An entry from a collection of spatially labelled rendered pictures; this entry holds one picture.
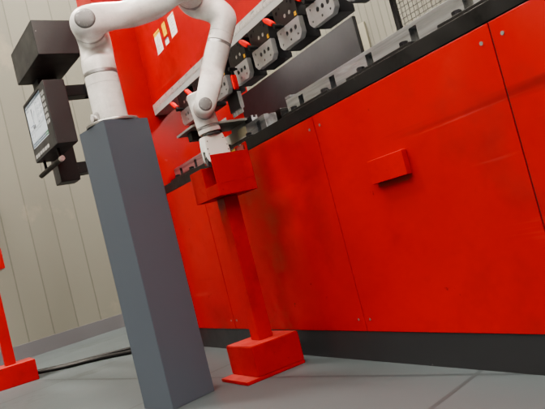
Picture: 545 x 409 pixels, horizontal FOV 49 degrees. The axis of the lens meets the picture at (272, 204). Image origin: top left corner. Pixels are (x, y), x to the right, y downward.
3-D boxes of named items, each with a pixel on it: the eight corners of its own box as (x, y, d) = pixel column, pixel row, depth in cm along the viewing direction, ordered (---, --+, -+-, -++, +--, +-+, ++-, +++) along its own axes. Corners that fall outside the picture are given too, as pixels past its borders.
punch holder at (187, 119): (183, 127, 310) (176, 96, 311) (198, 125, 315) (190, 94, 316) (195, 118, 298) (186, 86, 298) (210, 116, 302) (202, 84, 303)
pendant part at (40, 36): (41, 188, 366) (10, 55, 370) (81, 182, 381) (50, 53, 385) (65, 169, 325) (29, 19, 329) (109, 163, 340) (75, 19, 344)
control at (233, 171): (196, 205, 230) (185, 160, 231) (233, 198, 238) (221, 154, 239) (220, 195, 213) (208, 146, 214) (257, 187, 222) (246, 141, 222)
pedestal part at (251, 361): (221, 381, 222) (213, 350, 223) (276, 359, 236) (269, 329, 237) (247, 385, 206) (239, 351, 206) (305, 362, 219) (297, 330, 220)
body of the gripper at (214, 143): (216, 131, 227) (226, 160, 227) (193, 137, 221) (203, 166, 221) (225, 127, 220) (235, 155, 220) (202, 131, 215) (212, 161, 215)
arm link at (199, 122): (220, 120, 217) (217, 125, 226) (208, 85, 217) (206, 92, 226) (198, 127, 215) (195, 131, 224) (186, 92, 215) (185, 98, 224)
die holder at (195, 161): (177, 186, 335) (173, 169, 336) (187, 183, 339) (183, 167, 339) (214, 165, 293) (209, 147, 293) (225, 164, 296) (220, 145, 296)
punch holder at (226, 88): (215, 102, 276) (207, 68, 277) (231, 101, 281) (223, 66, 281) (229, 92, 263) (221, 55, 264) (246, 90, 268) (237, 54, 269)
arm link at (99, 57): (81, 75, 210) (66, 10, 211) (90, 89, 228) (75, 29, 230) (115, 67, 212) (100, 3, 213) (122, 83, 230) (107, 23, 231)
